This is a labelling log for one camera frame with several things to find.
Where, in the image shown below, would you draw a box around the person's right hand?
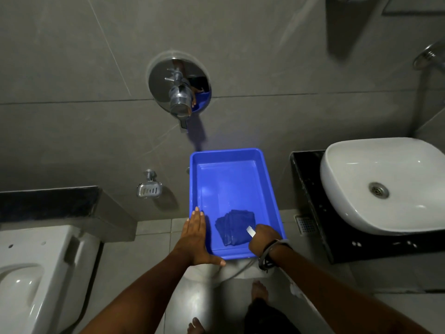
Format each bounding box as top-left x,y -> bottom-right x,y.
248,224 -> 283,259

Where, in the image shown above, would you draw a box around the person's left hand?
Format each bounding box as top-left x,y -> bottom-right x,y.
172,206 -> 227,268

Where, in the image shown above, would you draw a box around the blue plastic tub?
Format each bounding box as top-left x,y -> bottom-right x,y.
189,148 -> 288,260

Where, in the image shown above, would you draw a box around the person's left forearm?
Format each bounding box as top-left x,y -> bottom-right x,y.
79,250 -> 195,334

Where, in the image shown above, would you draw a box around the person's right forearm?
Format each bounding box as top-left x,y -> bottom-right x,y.
269,244 -> 432,334

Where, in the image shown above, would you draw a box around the black wristband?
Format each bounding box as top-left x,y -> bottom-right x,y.
257,239 -> 293,272

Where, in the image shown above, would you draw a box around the dark blue folded cloth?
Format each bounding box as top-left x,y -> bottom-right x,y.
214,209 -> 257,247

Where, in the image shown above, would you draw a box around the person's right foot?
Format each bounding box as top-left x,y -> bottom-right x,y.
252,280 -> 270,304

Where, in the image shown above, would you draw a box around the person's foot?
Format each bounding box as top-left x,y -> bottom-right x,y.
252,280 -> 270,304
187,317 -> 211,334

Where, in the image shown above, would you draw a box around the floor drain grate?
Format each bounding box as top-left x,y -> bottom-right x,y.
295,214 -> 315,234

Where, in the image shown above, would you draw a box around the person's left foot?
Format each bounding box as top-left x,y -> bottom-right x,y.
187,317 -> 211,334

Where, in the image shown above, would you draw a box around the black granite counter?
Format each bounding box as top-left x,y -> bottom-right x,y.
290,150 -> 445,265

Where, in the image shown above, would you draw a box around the person's black shorts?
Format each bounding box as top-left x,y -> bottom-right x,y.
243,298 -> 292,334

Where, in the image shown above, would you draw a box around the chrome soap dish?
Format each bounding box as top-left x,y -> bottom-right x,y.
136,169 -> 163,199

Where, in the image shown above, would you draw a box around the white wash basin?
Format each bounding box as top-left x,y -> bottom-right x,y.
320,137 -> 445,236

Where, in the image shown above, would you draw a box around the chrome shower mixer valve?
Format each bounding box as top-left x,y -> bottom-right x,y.
148,51 -> 212,130

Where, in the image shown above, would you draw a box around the black granite ledge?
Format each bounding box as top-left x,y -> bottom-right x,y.
0,186 -> 102,224

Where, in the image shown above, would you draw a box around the white toilet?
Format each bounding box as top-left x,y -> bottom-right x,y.
0,224 -> 101,334

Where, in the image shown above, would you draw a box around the chrome basin faucet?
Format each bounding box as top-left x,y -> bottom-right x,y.
413,41 -> 445,74

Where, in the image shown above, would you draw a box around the white hose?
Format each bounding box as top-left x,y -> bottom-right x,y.
218,258 -> 259,283

